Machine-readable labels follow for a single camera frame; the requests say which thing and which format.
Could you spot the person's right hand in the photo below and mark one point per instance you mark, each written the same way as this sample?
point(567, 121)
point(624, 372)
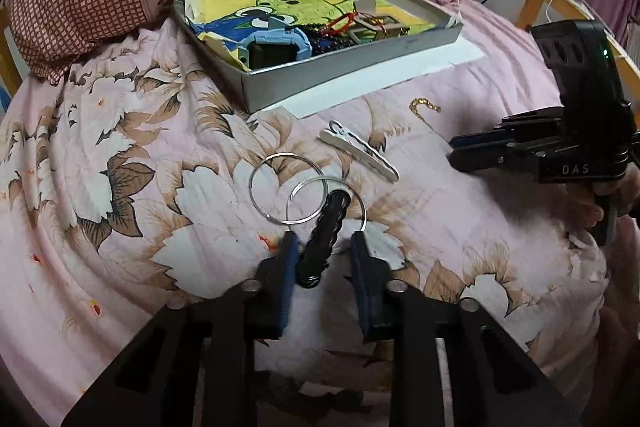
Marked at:
point(585, 207)

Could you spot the pink floral bed sheet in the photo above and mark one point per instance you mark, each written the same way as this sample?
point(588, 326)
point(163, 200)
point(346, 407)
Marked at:
point(150, 157)

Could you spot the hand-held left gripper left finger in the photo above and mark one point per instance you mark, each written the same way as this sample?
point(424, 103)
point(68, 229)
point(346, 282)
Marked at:
point(287, 277)

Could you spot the white paper sheet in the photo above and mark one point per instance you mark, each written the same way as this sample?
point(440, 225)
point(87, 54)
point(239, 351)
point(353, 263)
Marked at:
point(425, 72)

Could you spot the grey shallow box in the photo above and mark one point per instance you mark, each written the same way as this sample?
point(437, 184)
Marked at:
point(350, 67)

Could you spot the white hair clip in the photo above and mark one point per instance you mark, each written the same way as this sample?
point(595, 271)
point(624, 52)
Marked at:
point(360, 149)

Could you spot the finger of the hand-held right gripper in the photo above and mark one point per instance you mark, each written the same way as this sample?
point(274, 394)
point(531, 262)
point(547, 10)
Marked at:
point(490, 157)
point(520, 127)

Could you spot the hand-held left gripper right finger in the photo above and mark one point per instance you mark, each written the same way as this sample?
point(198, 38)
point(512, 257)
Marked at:
point(362, 277)

